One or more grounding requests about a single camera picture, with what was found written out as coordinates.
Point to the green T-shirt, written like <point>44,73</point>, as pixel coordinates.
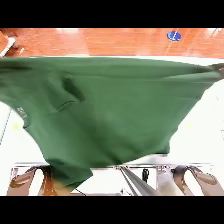
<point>110,100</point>

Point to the blue round disc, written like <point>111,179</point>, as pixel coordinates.
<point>174,35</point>

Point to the silver frame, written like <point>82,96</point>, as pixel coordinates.
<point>140,186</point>

